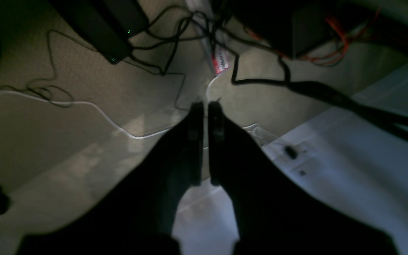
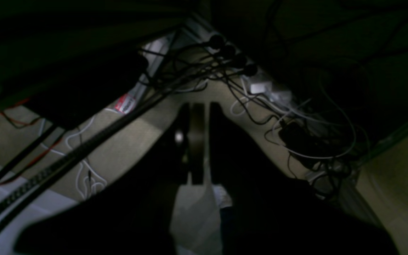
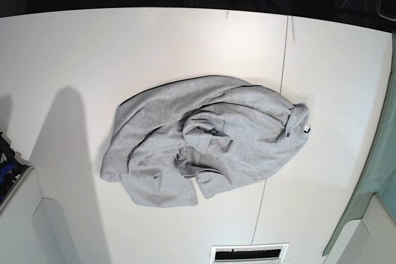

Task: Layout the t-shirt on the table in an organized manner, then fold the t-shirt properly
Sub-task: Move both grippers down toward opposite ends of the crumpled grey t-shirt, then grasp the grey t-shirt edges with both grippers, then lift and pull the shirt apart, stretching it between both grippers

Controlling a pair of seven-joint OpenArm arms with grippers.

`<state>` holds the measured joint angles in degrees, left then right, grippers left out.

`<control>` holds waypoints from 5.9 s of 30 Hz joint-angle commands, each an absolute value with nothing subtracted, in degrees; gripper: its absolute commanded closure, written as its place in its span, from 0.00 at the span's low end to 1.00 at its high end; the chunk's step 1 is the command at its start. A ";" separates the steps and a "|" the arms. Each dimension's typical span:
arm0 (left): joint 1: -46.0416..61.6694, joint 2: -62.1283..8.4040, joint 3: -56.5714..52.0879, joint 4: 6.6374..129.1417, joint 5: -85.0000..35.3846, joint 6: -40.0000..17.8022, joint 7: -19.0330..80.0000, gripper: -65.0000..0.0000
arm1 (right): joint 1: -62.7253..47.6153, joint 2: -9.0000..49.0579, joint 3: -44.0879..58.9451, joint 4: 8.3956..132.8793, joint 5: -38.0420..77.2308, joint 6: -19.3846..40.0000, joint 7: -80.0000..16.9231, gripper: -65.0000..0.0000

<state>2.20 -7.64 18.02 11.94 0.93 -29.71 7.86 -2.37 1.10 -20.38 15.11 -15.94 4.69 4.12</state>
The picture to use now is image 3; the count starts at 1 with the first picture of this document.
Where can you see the grey t-shirt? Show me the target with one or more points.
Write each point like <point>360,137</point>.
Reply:
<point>210,134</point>

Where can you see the black round floor object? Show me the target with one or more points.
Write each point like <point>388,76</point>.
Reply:
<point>315,9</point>

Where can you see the white floor vent grille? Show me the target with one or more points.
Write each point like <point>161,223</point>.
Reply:
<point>266,253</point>

